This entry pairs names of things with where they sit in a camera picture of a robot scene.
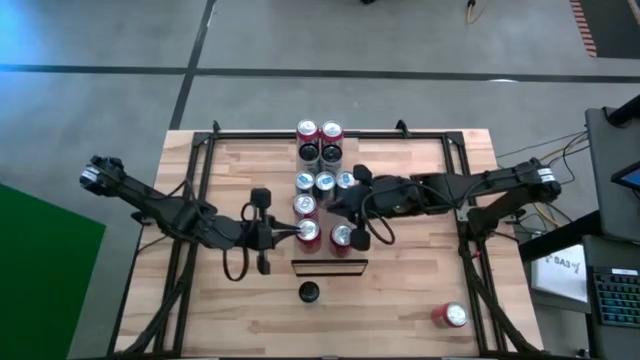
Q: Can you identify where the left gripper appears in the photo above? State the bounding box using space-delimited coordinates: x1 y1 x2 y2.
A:
249 187 302 276

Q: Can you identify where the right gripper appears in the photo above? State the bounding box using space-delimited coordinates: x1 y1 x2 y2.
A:
327 164 374 253

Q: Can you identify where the blue silver energy can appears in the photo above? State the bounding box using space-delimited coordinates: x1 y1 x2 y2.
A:
293 171 316 197
313 171 337 204
334 169 357 194

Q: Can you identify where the Coca-Cola Star Wars can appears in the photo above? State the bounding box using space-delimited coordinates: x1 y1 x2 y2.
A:
328 223 354 259

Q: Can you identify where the white Celsius can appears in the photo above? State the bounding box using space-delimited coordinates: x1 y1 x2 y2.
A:
297 142 321 174
319 143 345 175

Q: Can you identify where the orange Fanta can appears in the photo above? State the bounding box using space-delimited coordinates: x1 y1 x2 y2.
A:
294 118 320 146
319 119 345 147

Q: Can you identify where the Celsius Peach Vibe can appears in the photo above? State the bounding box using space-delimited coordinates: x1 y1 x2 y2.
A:
297 280 321 305

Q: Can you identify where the black diagonal bar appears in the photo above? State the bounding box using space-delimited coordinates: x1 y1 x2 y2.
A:
518 209 601 262

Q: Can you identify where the white SA3 sign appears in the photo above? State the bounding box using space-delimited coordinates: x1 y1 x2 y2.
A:
529 243 590 305

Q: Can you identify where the green floor mat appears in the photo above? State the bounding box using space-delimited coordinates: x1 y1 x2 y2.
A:
0 182 107 360

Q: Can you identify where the grey desk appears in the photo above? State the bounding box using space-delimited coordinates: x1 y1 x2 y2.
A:
584 106 640 244
582 234 640 360

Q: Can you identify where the black backlit keyboard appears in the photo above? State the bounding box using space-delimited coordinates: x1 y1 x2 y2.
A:
588 266 640 330

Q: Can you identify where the monitor with blue screen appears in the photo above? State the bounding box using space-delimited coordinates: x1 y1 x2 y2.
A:
609 159 640 192

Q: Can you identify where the black pole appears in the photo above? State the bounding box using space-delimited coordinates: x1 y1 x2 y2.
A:
605 93 640 127

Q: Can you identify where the black mat with striped edge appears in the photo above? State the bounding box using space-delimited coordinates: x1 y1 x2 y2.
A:
568 0 640 60

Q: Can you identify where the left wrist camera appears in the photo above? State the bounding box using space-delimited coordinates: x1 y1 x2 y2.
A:
243 221 264 250

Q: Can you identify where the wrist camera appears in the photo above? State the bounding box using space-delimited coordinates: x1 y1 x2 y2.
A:
367 185 401 216
243 221 264 250

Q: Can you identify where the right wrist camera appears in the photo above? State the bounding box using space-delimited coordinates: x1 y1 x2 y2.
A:
367 185 401 216

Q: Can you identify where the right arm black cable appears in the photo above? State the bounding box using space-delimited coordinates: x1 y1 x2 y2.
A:
360 192 397 247

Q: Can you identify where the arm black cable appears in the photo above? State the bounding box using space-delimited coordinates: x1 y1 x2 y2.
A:
360 192 397 247
222 202 259 282

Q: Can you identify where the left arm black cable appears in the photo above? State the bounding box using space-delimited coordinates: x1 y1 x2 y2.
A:
222 202 259 282

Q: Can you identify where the black aluminium table frame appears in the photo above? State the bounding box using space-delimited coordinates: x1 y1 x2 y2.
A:
107 118 544 359

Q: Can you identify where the yellow floor cable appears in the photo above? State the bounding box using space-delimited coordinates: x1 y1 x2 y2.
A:
499 143 591 229

